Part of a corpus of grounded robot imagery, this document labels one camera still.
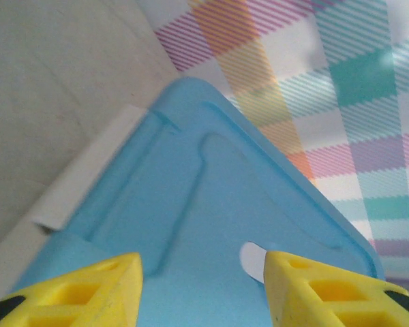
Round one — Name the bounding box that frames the blue plastic storage box lid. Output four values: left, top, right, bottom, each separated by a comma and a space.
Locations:
10, 76, 386, 327

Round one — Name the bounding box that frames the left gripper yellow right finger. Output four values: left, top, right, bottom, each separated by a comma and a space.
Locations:
262, 250, 409, 327

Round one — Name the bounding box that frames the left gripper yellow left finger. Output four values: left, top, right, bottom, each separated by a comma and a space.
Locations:
0, 251, 144, 327

